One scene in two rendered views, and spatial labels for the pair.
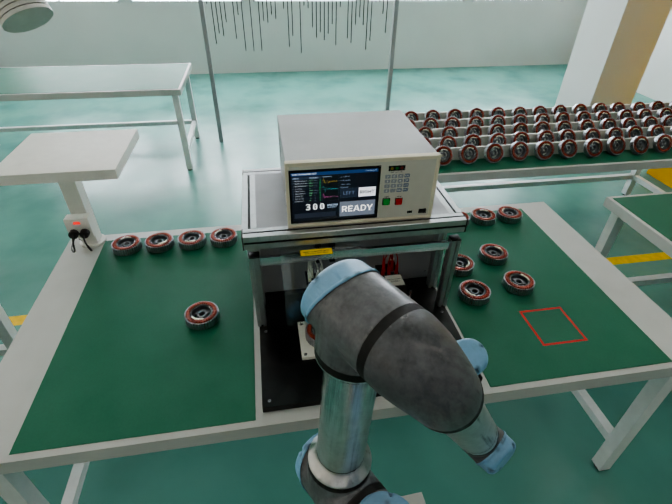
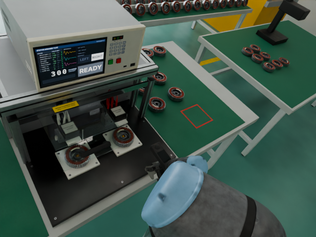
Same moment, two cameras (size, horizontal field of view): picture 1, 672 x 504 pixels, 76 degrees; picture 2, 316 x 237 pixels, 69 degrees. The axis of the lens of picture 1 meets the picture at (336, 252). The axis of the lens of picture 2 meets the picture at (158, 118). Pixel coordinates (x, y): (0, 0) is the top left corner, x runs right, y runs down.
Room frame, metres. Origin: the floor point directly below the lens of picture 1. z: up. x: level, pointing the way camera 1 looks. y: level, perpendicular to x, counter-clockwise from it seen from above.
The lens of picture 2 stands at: (0.35, 0.16, 1.76)
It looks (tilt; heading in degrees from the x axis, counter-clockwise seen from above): 46 degrees down; 319
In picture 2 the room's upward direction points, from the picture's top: 20 degrees clockwise
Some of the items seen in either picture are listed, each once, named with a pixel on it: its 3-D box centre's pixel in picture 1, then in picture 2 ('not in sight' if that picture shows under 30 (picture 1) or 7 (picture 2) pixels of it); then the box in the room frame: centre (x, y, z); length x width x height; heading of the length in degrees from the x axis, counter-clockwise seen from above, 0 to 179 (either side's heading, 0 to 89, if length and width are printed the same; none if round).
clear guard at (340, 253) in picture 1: (324, 273); (76, 121); (0.94, 0.03, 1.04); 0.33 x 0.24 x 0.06; 10
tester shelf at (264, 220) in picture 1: (345, 198); (71, 57); (1.27, -0.03, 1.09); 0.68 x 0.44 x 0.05; 100
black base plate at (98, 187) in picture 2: (359, 333); (99, 148); (0.97, -0.08, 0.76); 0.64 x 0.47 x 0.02; 100
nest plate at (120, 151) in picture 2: not in sight; (122, 139); (0.98, -0.20, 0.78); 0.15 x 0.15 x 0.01; 10
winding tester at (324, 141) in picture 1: (350, 163); (73, 31); (1.28, -0.04, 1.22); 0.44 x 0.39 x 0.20; 100
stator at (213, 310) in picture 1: (202, 315); not in sight; (1.03, 0.45, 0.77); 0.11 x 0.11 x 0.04
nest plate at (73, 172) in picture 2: (323, 337); (77, 158); (0.94, 0.04, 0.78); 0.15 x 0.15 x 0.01; 10
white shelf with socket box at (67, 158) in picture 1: (91, 208); not in sight; (1.37, 0.91, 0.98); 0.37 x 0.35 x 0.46; 100
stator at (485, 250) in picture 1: (493, 254); (158, 78); (1.41, -0.64, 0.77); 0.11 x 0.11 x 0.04
